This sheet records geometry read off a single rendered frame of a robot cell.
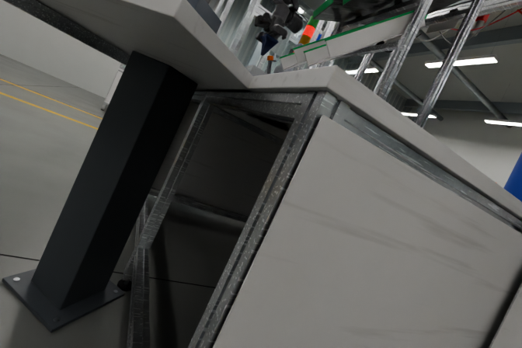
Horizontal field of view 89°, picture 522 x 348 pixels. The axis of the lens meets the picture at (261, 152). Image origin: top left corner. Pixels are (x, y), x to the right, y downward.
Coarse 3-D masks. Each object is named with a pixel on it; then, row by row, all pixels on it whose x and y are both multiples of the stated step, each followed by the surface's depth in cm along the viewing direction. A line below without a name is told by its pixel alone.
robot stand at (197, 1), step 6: (192, 0) 79; (198, 0) 79; (204, 0) 81; (192, 6) 79; (198, 6) 79; (204, 6) 82; (198, 12) 80; (204, 12) 83; (210, 12) 85; (204, 18) 84; (210, 18) 86; (216, 18) 88; (210, 24) 87; (216, 24) 90; (216, 30) 91
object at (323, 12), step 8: (328, 0) 78; (336, 0) 76; (320, 8) 83; (328, 8) 79; (336, 8) 79; (344, 8) 79; (352, 8) 79; (320, 16) 86; (328, 16) 86; (336, 16) 86; (344, 16) 86; (352, 16) 86; (384, 16) 86; (392, 16) 85
